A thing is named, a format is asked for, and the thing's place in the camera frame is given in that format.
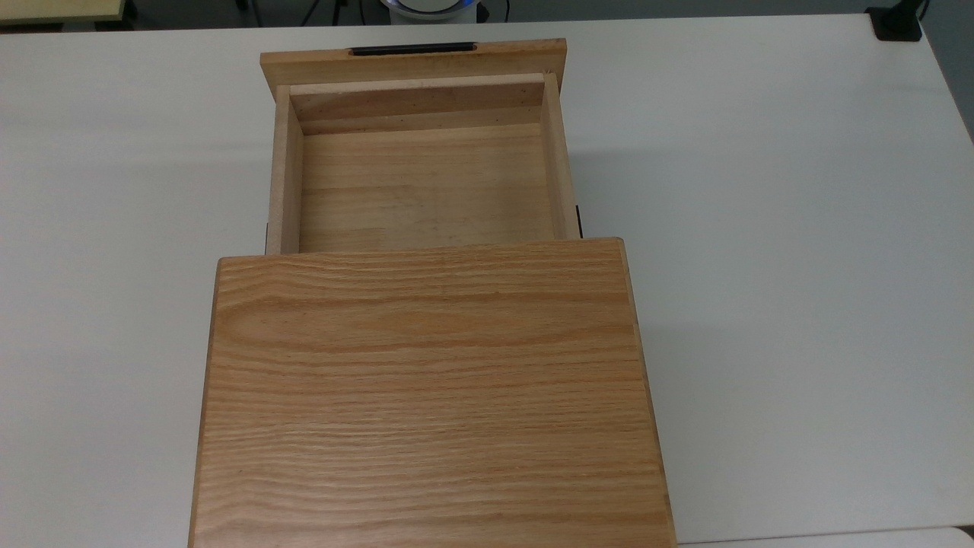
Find wooden drawer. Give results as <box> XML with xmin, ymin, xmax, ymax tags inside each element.
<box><xmin>260</xmin><ymin>38</ymin><xmax>581</xmax><ymax>256</ymax></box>

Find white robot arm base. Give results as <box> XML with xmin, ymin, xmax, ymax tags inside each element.
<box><xmin>378</xmin><ymin>0</ymin><xmax>489</xmax><ymax>25</ymax></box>

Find wooden drawer cabinet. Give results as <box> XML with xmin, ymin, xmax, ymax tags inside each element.
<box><xmin>188</xmin><ymin>237</ymin><xmax>677</xmax><ymax>548</ymax></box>

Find black table clamp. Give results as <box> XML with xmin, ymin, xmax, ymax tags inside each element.
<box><xmin>865</xmin><ymin>0</ymin><xmax>931</xmax><ymax>42</ymax></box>

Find yellow wooden table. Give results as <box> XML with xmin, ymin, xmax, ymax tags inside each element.
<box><xmin>0</xmin><ymin>0</ymin><xmax>126</xmax><ymax>26</ymax></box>

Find black drawer handle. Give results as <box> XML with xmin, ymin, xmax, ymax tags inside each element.
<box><xmin>349</xmin><ymin>43</ymin><xmax>478</xmax><ymax>57</ymax></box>

